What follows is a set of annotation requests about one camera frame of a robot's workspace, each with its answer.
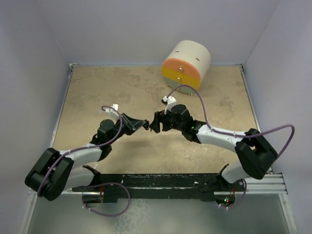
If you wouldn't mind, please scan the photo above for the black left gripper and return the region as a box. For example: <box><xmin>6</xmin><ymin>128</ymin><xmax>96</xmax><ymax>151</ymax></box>
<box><xmin>108</xmin><ymin>113</ymin><xmax>145</xmax><ymax>144</ymax></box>

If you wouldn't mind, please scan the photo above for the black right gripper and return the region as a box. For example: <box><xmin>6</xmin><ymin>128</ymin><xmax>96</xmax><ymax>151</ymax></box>
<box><xmin>150</xmin><ymin>110</ymin><xmax>184</xmax><ymax>134</ymax></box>

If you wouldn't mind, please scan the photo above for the black earbud charging case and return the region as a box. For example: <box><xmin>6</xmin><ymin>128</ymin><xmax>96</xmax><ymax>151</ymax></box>
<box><xmin>143</xmin><ymin>120</ymin><xmax>150</xmax><ymax>130</ymax></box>

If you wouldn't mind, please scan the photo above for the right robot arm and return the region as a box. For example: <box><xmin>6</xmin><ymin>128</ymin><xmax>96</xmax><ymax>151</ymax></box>
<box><xmin>150</xmin><ymin>104</ymin><xmax>278</xmax><ymax>191</ymax></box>

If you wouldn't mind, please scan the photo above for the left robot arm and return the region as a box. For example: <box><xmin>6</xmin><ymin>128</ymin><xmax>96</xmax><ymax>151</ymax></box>
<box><xmin>24</xmin><ymin>113</ymin><xmax>149</xmax><ymax>201</ymax></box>

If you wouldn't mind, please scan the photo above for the round white drawer cabinet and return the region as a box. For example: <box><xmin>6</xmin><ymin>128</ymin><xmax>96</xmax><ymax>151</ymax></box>
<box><xmin>161</xmin><ymin>40</ymin><xmax>211</xmax><ymax>96</ymax></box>

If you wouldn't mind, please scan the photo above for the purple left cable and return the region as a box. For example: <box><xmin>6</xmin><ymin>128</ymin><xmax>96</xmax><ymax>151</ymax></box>
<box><xmin>36</xmin><ymin>105</ymin><xmax>131</xmax><ymax>217</ymax></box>

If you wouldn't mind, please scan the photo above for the purple cable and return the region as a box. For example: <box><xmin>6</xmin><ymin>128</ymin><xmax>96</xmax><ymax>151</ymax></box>
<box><xmin>167</xmin><ymin>85</ymin><xmax>295</xmax><ymax>210</ymax></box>
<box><xmin>36</xmin><ymin>105</ymin><xmax>131</xmax><ymax>217</ymax></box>

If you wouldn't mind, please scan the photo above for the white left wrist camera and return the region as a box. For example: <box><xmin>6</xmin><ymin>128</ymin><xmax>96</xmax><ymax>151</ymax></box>
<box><xmin>108</xmin><ymin>103</ymin><xmax>119</xmax><ymax>121</ymax></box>

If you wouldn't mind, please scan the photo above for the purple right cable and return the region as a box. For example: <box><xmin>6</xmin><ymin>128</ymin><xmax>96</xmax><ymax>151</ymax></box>
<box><xmin>167</xmin><ymin>85</ymin><xmax>295</xmax><ymax>210</ymax></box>

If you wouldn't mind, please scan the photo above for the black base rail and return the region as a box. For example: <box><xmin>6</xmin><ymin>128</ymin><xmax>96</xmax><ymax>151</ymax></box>
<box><xmin>72</xmin><ymin>173</ymin><xmax>246</xmax><ymax>203</ymax></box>

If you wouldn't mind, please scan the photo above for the aluminium frame rail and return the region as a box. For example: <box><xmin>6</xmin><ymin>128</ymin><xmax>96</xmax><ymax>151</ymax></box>
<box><xmin>28</xmin><ymin>173</ymin><xmax>290</xmax><ymax>195</ymax></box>

